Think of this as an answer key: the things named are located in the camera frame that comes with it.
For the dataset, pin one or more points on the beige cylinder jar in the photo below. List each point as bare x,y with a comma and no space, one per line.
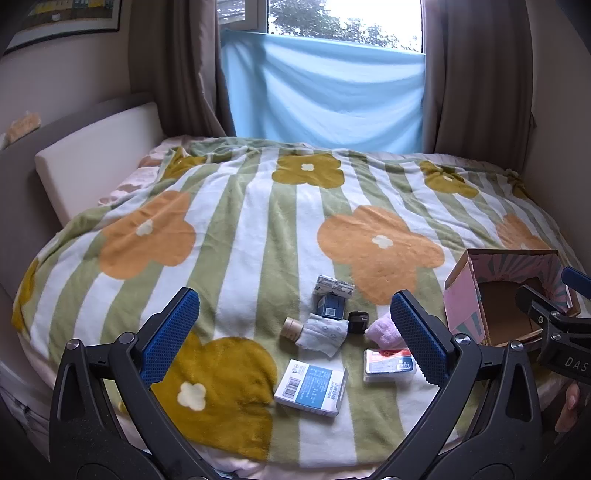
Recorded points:
292,328

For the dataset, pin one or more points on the pink cardboard box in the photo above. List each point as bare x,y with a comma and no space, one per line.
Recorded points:
466,309

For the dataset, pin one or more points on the white bed base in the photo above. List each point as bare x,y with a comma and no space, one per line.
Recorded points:
18,397

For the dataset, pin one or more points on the grey headboard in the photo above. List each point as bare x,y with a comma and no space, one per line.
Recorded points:
18,194

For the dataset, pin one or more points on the light blue window cloth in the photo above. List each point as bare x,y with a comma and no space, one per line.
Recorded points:
323,92

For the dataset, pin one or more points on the white and blue carton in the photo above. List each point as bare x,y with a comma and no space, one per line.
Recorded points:
311,390

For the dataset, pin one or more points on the lavender fluffy cloth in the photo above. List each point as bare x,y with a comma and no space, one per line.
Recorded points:
387,334

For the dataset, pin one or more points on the small black jar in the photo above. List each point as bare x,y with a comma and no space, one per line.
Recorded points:
358,321

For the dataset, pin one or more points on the clear case with red card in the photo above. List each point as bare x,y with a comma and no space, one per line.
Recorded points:
388,367

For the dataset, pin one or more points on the striped floral blanket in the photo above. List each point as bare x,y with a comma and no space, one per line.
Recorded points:
258,221

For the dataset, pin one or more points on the dark blue small box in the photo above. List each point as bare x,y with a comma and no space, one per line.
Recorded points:
330,307

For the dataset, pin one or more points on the window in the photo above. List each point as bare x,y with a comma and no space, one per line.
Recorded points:
323,16

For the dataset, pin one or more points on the framed wall picture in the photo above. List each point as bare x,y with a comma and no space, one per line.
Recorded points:
55,21

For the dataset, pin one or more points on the brown curtain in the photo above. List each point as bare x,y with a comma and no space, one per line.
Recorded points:
475,78
180,69

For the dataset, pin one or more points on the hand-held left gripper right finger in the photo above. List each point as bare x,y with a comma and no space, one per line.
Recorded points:
418,332

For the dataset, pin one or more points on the person's right hand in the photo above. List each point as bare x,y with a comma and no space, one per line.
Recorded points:
567,408

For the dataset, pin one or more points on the white headboard cushion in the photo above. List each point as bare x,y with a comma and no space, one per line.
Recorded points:
97,157

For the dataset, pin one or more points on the pink bed sheet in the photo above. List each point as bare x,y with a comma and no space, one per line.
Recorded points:
138,177

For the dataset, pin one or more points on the beige fluffy item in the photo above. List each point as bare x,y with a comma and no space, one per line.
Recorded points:
22,127

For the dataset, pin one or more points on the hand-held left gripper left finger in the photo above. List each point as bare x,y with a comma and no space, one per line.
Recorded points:
168,332

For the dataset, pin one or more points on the white patterned tissue packet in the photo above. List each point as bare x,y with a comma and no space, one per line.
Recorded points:
333,286

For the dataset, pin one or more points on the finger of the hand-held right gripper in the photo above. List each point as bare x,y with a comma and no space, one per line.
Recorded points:
535,307
575,277

